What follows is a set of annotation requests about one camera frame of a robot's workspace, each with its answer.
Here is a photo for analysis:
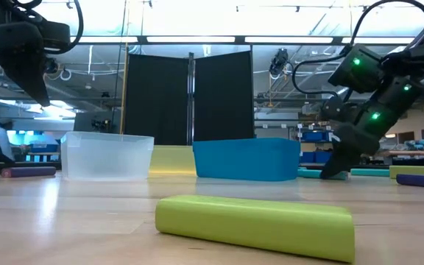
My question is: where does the blue plastic bin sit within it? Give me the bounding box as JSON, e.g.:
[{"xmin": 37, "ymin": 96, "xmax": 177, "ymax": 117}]
[{"xmin": 192, "ymin": 137, "xmax": 301, "ymax": 183}]

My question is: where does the black table frame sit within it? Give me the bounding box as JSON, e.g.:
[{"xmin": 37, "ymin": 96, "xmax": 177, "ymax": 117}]
[{"xmin": 0, "ymin": 160, "xmax": 424, "ymax": 180}]

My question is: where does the yellow plastic bin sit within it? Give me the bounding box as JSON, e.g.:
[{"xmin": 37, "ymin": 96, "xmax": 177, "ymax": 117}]
[{"xmin": 148, "ymin": 145, "xmax": 198, "ymax": 177}]

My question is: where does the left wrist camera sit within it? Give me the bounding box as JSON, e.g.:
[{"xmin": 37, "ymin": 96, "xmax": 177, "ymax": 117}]
[{"xmin": 40, "ymin": 20, "xmax": 72, "ymax": 52}]

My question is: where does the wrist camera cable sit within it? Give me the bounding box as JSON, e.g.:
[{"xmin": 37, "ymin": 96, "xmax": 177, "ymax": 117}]
[
  {"xmin": 46, "ymin": 0, "xmax": 85, "ymax": 55},
  {"xmin": 291, "ymin": 0, "xmax": 424, "ymax": 97}
]

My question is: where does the ceiling light strip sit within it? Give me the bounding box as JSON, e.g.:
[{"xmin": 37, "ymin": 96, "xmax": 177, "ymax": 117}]
[
  {"xmin": 146, "ymin": 35, "xmax": 236, "ymax": 43},
  {"xmin": 70, "ymin": 35, "xmax": 139, "ymax": 43},
  {"xmin": 244, "ymin": 35, "xmax": 334, "ymax": 44},
  {"xmin": 341, "ymin": 36, "xmax": 415, "ymax": 44}
]

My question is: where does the green block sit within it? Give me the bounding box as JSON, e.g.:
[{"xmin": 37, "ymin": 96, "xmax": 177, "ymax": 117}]
[
  {"xmin": 389, "ymin": 165, "xmax": 424, "ymax": 183},
  {"xmin": 155, "ymin": 194, "xmax": 356, "ymax": 264}
]

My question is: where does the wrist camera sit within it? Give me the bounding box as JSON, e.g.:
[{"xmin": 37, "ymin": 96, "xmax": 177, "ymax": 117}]
[
  {"xmin": 40, "ymin": 20, "xmax": 72, "ymax": 52},
  {"xmin": 328, "ymin": 43, "xmax": 382, "ymax": 93}
]

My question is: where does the person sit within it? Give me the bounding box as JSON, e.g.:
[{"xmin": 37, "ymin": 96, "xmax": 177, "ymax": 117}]
[{"xmin": 0, "ymin": 120, "xmax": 15, "ymax": 162}]

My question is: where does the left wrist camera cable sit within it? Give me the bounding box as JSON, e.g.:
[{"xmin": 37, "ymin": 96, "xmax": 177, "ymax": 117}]
[{"xmin": 46, "ymin": 0, "xmax": 85, "ymax": 55}]

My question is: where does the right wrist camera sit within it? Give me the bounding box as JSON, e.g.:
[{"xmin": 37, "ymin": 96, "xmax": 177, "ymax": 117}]
[{"xmin": 328, "ymin": 43, "xmax": 382, "ymax": 93}]

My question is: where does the yellow vertical pole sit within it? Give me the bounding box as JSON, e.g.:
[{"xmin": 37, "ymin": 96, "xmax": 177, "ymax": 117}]
[{"xmin": 119, "ymin": 43, "xmax": 130, "ymax": 135}]

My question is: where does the teal block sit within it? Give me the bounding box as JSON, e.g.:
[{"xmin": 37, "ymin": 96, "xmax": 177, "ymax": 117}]
[
  {"xmin": 350, "ymin": 168, "xmax": 391, "ymax": 178},
  {"xmin": 297, "ymin": 168, "xmax": 349, "ymax": 181}
]

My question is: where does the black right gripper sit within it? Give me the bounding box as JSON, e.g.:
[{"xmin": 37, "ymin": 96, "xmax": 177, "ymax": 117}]
[{"xmin": 320, "ymin": 77, "xmax": 421, "ymax": 180}]

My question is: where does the clear plastic bin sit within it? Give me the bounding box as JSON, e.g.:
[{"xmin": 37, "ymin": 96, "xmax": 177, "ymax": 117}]
[{"xmin": 60, "ymin": 131, "xmax": 155, "ymax": 182}]

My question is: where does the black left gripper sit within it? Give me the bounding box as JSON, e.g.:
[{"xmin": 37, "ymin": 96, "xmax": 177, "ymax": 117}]
[{"xmin": 0, "ymin": 0, "xmax": 51, "ymax": 107}]

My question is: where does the wooden workbench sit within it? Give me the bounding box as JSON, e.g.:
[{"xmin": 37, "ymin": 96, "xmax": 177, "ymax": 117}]
[{"xmin": 379, "ymin": 149, "xmax": 424, "ymax": 158}]

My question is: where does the black folding partition screen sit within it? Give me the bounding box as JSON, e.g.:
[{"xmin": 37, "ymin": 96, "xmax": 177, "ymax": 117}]
[{"xmin": 124, "ymin": 50, "xmax": 256, "ymax": 146}]

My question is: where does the shelf with blue bins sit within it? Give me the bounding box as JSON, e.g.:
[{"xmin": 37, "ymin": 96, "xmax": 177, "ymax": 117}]
[{"xmin": 295, "ymin": 127, "xmax": 333, "ymax": 166}]

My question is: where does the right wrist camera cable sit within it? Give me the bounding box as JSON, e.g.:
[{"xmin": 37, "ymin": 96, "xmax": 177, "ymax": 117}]
[{"xmin": 291, "ymin": 0, "xmax": 424, "ymax": 97}]

